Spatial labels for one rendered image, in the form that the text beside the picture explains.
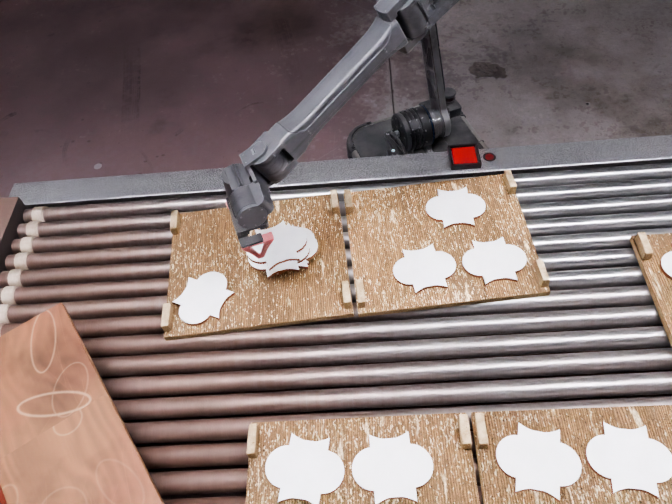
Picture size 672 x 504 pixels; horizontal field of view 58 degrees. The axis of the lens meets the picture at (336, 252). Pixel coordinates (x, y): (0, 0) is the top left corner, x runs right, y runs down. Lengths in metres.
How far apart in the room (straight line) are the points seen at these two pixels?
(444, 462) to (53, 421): 0.71
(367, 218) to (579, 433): 0.65
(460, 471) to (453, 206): 0.61
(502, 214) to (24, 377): 1.06
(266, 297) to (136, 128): 2.16
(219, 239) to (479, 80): 2.17
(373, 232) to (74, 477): 0.78
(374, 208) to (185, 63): 2.42
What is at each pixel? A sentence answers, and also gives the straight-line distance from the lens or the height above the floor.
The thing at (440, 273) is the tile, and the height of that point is 0.95.
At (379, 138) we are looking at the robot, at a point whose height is 0.24.
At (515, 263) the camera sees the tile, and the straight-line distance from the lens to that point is 1.37.
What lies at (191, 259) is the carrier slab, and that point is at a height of 0.94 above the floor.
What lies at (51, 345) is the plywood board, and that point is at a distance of 1.31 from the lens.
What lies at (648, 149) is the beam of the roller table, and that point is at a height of 0.92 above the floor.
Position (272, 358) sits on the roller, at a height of 0.92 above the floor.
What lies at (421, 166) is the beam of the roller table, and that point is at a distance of 1.58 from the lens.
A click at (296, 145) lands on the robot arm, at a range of 1.14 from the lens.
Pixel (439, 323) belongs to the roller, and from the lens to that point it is 1.29.
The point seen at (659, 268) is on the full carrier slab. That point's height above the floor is 0.94.
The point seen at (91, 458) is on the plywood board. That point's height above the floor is 1.04.
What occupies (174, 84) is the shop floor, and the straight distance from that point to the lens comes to 3.58.
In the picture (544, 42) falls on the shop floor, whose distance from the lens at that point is 3.65.
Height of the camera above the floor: 2.04
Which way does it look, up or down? 53 degrees down
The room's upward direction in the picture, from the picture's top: 8 degrees counter-clockwise
